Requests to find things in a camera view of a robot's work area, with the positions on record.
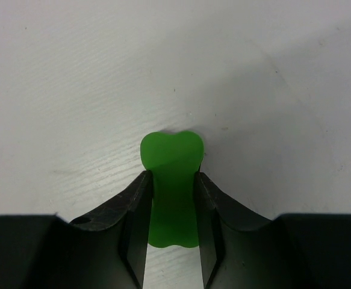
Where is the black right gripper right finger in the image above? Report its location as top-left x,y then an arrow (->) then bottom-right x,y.
194,172 -> 297,288

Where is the green whiteboard eraser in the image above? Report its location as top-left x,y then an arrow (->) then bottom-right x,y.
140,131 -> 204,248

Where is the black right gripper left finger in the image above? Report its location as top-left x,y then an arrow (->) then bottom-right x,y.
51,171 -> 153,288

